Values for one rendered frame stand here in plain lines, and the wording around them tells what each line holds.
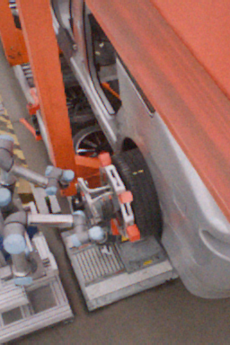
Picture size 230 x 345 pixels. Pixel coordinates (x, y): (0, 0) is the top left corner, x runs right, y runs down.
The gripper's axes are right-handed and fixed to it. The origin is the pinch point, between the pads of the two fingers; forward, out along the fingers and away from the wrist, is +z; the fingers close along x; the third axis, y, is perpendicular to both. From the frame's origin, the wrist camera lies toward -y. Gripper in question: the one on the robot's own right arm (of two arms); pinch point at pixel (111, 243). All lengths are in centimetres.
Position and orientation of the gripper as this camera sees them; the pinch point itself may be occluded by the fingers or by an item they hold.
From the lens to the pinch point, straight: 289.0
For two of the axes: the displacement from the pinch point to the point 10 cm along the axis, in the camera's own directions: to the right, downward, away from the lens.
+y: -9.8, 0.3, 1.7
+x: -0.1, 9.7, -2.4
